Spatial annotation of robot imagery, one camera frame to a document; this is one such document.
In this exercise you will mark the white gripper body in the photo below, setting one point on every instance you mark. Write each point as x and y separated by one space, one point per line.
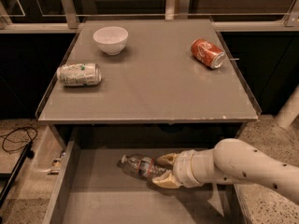
182 168

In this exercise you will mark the clear plastic water bottle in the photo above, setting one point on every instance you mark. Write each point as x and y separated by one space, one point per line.
141 166

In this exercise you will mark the grey cabinet with top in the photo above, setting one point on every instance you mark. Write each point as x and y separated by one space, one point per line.
154 80

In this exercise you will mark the silver green soda can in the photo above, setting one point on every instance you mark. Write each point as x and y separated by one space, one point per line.
79 74

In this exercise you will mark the grey open top drawer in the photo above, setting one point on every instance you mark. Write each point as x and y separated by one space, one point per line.
91 188

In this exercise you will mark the metal rail bracket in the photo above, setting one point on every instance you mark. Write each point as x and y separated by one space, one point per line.
176 9
70 14

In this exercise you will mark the metal rail bracket centre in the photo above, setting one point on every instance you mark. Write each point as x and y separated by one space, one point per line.
176 9

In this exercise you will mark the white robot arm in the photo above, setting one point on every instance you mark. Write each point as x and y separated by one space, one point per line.
231 161

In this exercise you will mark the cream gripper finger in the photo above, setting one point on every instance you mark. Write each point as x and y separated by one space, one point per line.
166 181
167 160

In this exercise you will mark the white post on floor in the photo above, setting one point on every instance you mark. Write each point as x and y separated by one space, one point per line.
289 112

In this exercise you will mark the white ceramic bowl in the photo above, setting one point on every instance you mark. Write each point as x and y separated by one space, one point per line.
111 40

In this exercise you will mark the red soda can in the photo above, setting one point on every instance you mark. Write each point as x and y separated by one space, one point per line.
207 53

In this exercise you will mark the metal rail bracket left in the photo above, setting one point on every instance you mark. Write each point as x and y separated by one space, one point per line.
70 14

